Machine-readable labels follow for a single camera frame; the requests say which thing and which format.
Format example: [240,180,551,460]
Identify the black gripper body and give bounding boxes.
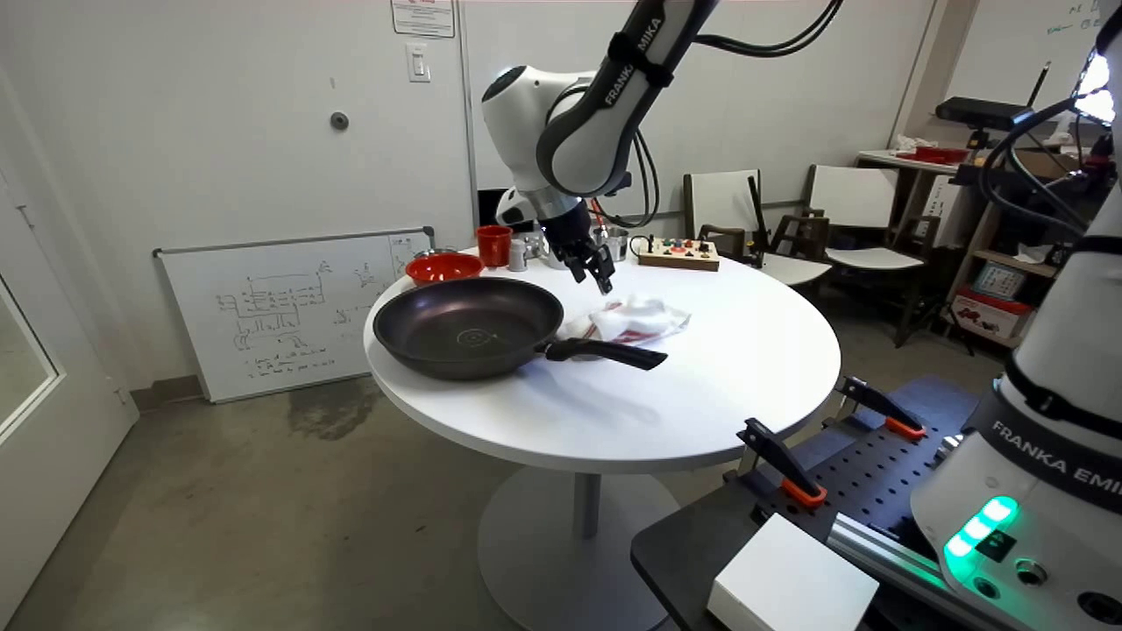
[535,197,614,281]

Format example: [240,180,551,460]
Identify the white towel with red stripes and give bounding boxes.
[559,292,696,347]

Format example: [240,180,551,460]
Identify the wooden board with coloured pieces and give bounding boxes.
[630,236,721,272]

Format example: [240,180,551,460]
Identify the red cup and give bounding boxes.
[472,222,514,269]

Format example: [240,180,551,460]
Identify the black frying pan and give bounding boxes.
[367,272,669,385]

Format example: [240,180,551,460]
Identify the red bowl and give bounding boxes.
[402,247,485,287]

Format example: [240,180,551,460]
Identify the black clamp with orange tip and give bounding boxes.
[736,412,831,510]
[837,373,933,444]

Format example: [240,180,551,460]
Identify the black robot cart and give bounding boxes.
[628,374,1011,631]

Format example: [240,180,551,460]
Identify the white box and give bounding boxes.
[704,510,884,631]

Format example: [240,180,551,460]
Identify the wooden shelf unit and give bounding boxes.
[942,150,1108,349]

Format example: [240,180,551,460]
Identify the bright studio light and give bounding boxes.
[1072,45,1122,128]

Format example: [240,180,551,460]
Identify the white door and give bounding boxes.
[0,65,139,626]

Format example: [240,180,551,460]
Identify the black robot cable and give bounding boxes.
[601,0,850,236]

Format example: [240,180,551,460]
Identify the white chair with dark frame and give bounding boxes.
[804,162,939,343]
[685,167,833,292]

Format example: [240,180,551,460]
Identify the round white pedestal table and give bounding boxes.
[361,247,844,631]

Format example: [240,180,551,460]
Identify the white light switch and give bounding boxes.
[402,42,436,86]

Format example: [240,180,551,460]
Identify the paper wall sign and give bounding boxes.
[386,0,459,42]

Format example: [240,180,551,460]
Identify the whiteboard leaning on wall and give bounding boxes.
[152,225,437,406]

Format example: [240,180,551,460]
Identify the aluminium rail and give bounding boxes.
[829,507,954,590]

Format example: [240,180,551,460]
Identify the black camera on stand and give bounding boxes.
[933,64,1057,180]

